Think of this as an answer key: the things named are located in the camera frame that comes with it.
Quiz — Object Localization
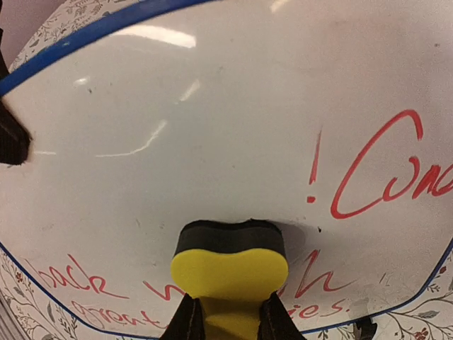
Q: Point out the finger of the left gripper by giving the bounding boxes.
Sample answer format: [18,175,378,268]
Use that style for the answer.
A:
[0,101,30,166]

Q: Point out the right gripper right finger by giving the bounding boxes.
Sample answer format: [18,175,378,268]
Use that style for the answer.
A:
[257,292,306,340]

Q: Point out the small blue-framed whiteboard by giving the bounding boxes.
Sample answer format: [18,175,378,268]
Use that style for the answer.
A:
[0,0,453,337]

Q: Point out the yellow black eraser sponge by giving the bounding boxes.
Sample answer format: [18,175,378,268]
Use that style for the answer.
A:
[171,220,289,339]

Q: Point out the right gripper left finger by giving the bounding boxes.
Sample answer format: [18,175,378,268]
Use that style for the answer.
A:
[161,294,206,340]

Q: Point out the floral patterned table mat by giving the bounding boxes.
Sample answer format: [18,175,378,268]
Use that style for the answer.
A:
[0,0,453,340]

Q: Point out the wire whiteboard stand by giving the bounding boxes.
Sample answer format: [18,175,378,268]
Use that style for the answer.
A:
[353,317,377,340]

